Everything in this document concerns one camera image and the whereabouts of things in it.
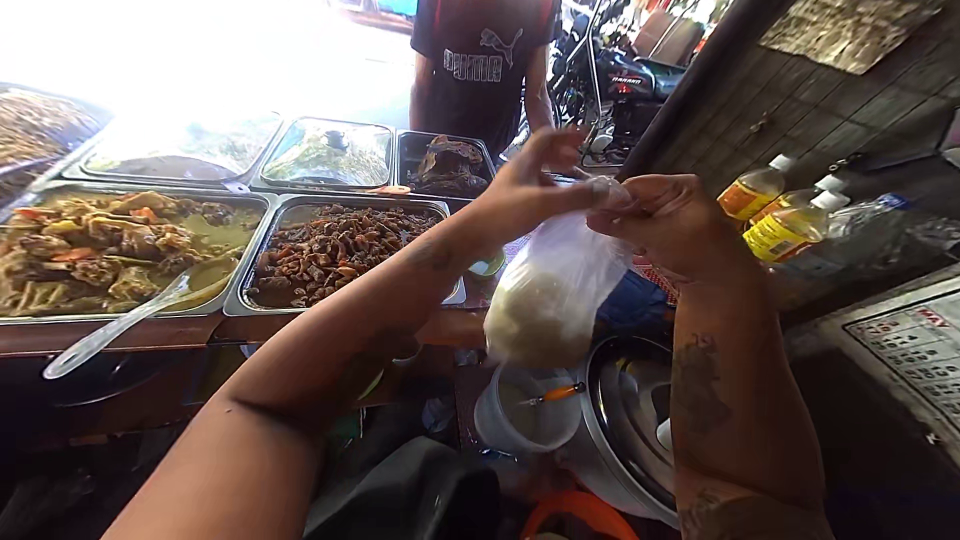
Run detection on person's left hand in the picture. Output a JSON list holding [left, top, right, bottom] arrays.
[[469, 125, 633, 249]]

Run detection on person's right hand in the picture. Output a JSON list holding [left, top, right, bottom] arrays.
[[587, 174, 760, 290]]

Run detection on plastic bag of rice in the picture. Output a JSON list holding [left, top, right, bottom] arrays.
[[483, 178, 635, 370]]

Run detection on person's left forearm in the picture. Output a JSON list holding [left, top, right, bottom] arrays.
[[101, 207, 505, 540]]

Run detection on person's right forearm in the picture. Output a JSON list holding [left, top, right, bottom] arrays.
[[669, 262, 835, 540]]

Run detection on steel tray, dark meat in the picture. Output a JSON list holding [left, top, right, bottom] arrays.
[[393, 129, 498, 199]]

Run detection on red patterned mat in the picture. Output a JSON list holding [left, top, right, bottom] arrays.
[[628, 253, 679, 307]]

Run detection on dark blue cloth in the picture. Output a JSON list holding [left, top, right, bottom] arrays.
[[591, 267, 670, 331]]

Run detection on black motorcycle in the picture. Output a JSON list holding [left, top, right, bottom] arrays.
[[546, 0, 706, 168]]

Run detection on dark meat chunks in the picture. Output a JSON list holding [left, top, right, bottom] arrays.
[[408, 135, 490, 198]]

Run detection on bottle with yellow-orange label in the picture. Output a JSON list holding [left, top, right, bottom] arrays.
[[717, 153, 795, 222], [746, 174, 847, 230]]

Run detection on small green bowl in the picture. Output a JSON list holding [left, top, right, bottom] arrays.
[[468, 247, 508, 279]]

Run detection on bottle with yellow label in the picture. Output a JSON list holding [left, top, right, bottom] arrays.
[[741, 189, 851, 264]]

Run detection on clear bottle, blue cap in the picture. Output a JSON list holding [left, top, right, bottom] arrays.
[[821, 192, 911, 243]]

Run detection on shiny metal pot lid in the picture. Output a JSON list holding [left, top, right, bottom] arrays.
[[585, 334, 678, 517]]

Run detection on small film-covered steel tray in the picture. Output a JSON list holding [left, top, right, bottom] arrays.
[[253, 115, 397, 193]]

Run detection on translucent white plastic tub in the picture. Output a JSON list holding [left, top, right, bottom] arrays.
[[473, 362, 584, 456]]

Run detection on brown chopped meat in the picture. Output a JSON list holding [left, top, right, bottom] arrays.
[[249, 204, 444, 309]]

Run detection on large metal pot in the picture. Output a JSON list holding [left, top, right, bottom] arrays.
[[556, 333, 682, 531]]

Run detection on orange plastic basin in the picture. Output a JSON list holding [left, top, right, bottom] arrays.
[[519, 489, 641, 540]]

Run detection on steel tray, yellow stew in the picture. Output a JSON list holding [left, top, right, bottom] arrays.
[[0, 182, 279, 325]]

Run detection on person's legs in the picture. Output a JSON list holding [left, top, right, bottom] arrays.
[[303, 433, 502, 540]]

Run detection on steel tray, brown meat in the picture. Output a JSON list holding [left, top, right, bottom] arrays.
[[223, 193, 468, 316]]

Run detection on wide film-covered steel tray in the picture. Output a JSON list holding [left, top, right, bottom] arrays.
[[61, 111, 284, 192]]

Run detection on brown wooden counter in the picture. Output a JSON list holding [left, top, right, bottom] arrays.
[[0, 296, 492, 360]]

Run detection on yellow meat stew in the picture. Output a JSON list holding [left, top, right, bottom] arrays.
[[0, 190, 265, 316]]

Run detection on clear plastic ladle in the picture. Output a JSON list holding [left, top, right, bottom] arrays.
[[42, 249, 245, 381]]

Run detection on film-covered tray of noodles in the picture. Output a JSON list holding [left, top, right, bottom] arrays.
[[0, 82, 114, 225]]

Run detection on orange-handled knife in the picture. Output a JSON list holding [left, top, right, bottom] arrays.
[[517, 381, 588, 410]]

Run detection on wall calendar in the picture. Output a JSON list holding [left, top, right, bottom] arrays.
[[841, 276, 960, 432]]

